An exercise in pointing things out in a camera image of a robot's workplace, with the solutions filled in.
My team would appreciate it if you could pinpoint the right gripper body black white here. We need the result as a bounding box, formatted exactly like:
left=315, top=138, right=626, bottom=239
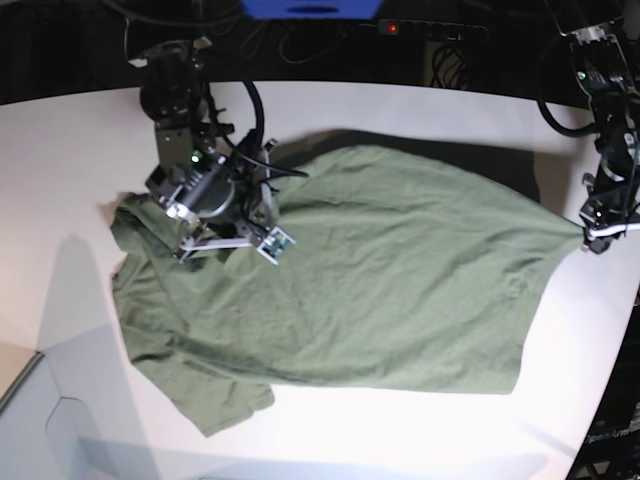
left=172, top=139, right=296, bottom=264

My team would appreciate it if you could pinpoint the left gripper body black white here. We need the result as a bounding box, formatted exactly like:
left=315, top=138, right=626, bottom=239
left=579, top=172, right=639, bottom=242

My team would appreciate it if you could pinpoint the olive green t-shirt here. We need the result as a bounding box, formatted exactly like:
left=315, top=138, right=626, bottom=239
left=111, top=145, right=582, bottom=436

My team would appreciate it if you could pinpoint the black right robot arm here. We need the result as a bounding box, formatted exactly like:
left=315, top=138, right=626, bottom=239
left=134, top=40, right=303, bottom=264

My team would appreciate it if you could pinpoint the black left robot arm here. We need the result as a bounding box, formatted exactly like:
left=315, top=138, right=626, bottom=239
left=536, top=1, right=639, bottom=255

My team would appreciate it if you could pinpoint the blue box at table back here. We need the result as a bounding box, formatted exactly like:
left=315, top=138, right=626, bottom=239
left=240, top=0, right=383, bottom=20

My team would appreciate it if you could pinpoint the black power strip red light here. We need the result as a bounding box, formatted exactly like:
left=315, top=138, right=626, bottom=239
left=376, top=19, right=489, bottom=42

